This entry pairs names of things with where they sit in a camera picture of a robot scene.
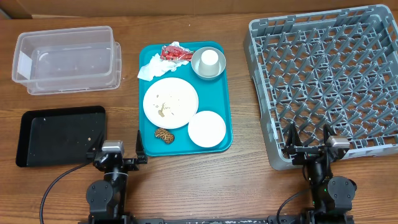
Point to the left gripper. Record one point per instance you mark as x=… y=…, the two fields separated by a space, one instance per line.
x=134 y=164

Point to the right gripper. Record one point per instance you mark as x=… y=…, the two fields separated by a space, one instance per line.
x=293 y=145

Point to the brown walnut food scrap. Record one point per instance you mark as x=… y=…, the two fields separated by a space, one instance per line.
x=164 y=135

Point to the large white plate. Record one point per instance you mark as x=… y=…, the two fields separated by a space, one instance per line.
x=170 y=103

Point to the small pink-white bowl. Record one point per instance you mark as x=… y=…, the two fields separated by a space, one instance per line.
x=206 y=129

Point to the white napkin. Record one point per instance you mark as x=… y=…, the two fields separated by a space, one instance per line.
x=158 y=67

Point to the red snack wrapper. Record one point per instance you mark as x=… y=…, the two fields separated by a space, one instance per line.
x=174 y=53

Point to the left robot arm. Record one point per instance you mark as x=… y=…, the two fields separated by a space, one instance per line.
x=107 y=197

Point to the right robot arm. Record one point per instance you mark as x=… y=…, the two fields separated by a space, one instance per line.
x=331 y=196

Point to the grey dishwasher rack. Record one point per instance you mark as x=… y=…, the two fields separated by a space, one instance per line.
x=334 y=67

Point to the black tray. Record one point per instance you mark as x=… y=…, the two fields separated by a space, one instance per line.
x=59 y=136

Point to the clear plastic bin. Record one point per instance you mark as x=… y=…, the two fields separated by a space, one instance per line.
x=67 y=60

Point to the grey-green bowl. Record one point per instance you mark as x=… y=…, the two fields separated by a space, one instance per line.
x=196 y=60

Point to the white paper cup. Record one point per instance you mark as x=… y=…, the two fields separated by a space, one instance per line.
x=208 y=66

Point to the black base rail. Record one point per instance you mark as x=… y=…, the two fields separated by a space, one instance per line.
x=284 y=219

